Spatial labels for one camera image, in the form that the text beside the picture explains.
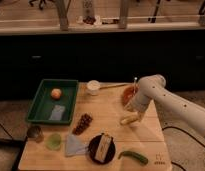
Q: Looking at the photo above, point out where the yellow banana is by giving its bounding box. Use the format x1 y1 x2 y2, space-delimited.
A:
120 115 138 125

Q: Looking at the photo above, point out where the orange apple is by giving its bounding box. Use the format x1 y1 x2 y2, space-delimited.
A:
51 88 62 100

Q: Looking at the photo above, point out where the metal spoon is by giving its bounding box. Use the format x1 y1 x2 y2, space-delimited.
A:
133 77 138 93

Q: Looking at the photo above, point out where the black plate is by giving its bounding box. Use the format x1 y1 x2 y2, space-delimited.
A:
88 134 116 164

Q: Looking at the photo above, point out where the green plastic tray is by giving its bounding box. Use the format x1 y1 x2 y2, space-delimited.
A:
26 79 79 125

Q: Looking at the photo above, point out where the orange bowl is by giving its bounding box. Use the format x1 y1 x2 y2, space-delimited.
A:
121 86 138 106

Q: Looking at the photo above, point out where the green plastic cup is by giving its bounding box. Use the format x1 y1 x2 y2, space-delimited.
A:
46 133 61 150

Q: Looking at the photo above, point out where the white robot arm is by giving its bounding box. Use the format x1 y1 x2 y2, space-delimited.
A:
126 74 205 138

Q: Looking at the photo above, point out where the black cable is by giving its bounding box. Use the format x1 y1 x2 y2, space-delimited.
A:
162 125 205 171

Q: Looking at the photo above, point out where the blue grey cloth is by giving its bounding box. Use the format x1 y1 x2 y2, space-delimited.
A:
65 134 88 157

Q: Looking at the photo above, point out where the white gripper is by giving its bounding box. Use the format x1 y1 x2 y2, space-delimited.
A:
125 91 150 122

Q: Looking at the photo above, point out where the grey blue sponge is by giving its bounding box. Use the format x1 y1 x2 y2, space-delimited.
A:
50 105 65 121

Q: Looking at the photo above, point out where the white measuring cup wooden handle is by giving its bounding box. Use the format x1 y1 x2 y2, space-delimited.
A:
86 80 125 95

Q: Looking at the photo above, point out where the beige box on plate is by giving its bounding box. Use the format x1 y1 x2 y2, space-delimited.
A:
95 134 112 163

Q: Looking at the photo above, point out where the metal cup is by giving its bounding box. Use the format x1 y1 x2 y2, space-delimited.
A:
27 125 44 143

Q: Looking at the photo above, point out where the green cucumber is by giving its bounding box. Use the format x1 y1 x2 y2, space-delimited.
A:
118 151 149 165

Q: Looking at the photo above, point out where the dark grape bunch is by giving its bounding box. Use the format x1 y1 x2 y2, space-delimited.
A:
72 113 93 135

